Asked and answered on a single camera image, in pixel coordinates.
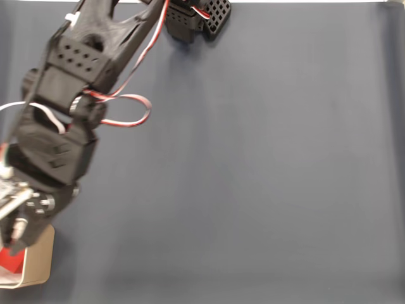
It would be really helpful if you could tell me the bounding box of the red cube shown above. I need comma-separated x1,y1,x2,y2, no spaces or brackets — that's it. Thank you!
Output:
0,248,27,275

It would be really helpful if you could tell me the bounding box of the beige box white inside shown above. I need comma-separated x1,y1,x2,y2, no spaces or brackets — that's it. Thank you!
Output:
0,224,56,289

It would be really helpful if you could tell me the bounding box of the grey table mat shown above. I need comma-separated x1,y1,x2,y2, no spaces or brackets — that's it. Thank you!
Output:
0,2,405,304

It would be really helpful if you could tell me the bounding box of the white camera board mount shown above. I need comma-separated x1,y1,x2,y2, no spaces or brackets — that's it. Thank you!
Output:
0,164,34,221

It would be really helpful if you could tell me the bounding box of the white red wrist servo cable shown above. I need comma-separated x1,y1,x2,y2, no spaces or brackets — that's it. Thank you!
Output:
0,101,69,135

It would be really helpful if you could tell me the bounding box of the long red white servo cable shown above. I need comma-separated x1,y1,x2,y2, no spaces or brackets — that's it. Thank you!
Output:
82,0,172,127

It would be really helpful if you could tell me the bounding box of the short red white servo cable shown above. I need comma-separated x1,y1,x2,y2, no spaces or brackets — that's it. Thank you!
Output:
189,2,212,20

